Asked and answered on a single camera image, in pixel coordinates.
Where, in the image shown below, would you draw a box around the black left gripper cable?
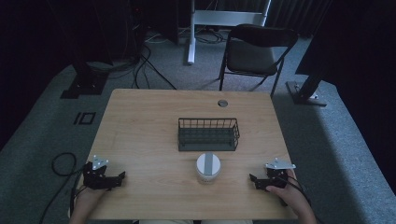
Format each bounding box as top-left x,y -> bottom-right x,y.
38,151 -> 89,224

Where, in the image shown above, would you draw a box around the black folding chair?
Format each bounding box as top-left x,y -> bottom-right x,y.
218,23 -> 299,99

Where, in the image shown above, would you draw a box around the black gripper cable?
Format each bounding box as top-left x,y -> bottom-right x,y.
38,151 -> 89,224
281,175 -> 313,208

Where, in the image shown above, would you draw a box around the person's left hand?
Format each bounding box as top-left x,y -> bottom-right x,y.
74,185 -> 108,210

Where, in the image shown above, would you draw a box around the black stand base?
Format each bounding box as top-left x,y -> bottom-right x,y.
60,57 -> 109,100
285,69 -> 328,108

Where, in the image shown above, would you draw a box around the white desk frame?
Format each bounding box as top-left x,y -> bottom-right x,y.
186,0 -> 273,65

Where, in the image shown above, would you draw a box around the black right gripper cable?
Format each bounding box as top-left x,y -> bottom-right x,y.
281,175 -> 313,208

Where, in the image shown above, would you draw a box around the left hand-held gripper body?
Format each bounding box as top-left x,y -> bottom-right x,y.
81,155 -> 110,191

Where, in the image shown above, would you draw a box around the black floor socket frame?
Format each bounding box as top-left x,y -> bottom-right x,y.
73,111 -> 97,126

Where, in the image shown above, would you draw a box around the black floor cables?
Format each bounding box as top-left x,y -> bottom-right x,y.
87,29 -> 178,91

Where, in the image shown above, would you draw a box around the white round container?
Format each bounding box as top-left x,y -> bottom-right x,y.
194,151 -> 222,185

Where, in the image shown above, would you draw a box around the black wire basket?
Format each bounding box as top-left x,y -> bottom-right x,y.
177,117 -> 241,153

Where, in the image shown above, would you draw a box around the person's right hand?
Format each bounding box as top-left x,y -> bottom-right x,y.
265,169 -> 308,212

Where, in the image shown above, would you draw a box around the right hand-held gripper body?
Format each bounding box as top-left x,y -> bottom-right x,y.
263,157 -> 297,189

